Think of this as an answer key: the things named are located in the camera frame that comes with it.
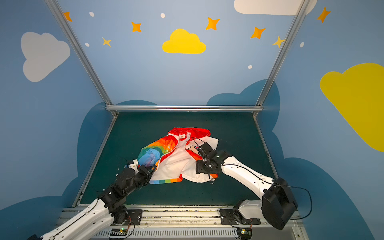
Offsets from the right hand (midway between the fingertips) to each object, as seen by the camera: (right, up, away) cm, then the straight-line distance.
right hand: (201, 167), depth 82 cm
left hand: (-24, +2, -3) cm, 25 cm away
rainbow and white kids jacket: (-16, +4, +14) cm, 22 cm away
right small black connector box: (+21, -31, -9) cm, 38 cm away
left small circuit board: (-42, -30, -10) cm, 52 cm away
